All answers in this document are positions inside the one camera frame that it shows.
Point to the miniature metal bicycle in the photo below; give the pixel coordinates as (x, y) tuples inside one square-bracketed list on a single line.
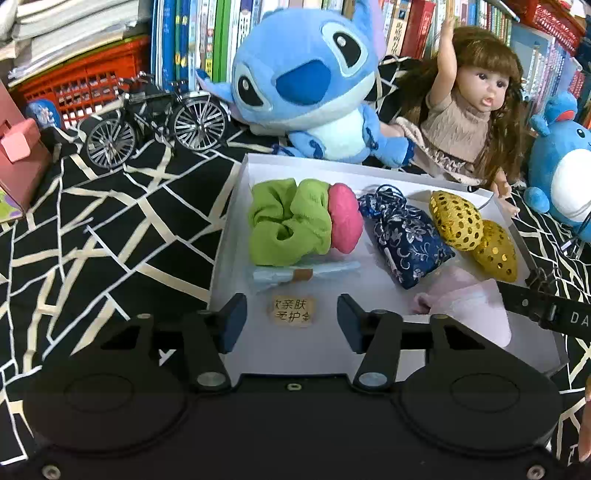
[(152, 115)]

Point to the lime green scrunchie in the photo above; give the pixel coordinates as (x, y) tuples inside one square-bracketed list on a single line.
[(277, 240)]

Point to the red plastic crate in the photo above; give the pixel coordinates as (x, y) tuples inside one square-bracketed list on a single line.
[(549, 23)]

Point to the person's right hand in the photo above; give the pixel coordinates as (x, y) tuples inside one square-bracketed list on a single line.
[(586, 424)]

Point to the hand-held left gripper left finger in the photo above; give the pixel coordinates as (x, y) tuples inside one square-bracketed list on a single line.
[(232, 321)]

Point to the beige label sticker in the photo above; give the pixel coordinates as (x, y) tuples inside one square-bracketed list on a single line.
[(292, 311)]

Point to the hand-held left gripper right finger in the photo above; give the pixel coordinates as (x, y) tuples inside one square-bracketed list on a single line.
[(351, 321)]

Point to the pink round puff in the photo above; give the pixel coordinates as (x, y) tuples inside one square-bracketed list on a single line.
[(346, 217)]

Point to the blue alien plush toy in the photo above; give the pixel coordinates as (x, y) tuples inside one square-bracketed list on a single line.
[(300, 55)]

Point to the stack of flat books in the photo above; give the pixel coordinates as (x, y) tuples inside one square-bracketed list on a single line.
[(69, 27)]

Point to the light blue packet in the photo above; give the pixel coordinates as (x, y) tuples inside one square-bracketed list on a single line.
[(281, 275)]

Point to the pale pink cloth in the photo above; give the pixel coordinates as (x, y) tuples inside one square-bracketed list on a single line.
[(466, 304)]

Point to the gold sequin scrunchie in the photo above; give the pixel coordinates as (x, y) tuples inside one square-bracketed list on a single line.
[(457, 221)]

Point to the white cardboard box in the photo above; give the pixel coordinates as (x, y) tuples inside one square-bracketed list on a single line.
[(323, 279)]

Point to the black white patterned cloth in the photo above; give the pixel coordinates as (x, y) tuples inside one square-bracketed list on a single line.
[(115, 221)]

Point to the small blue round tin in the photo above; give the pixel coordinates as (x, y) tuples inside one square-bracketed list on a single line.
[(42, 113)]

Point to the row of upright books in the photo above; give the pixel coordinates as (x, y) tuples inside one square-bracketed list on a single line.
[(184, 41)]

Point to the round blue white plush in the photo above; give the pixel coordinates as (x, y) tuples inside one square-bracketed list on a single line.
[(558, 152)]

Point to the red plastic basket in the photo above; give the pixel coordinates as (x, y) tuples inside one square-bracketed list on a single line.
[(83, 78)]

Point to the brown-haired baby doll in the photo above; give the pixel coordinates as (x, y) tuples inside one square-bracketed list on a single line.
[(457, 124)]

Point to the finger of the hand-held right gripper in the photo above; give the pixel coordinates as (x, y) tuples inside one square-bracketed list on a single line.
[(570, 318)]

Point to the pink miniature house model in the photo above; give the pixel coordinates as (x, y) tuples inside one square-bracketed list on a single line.
[(18, 147)]

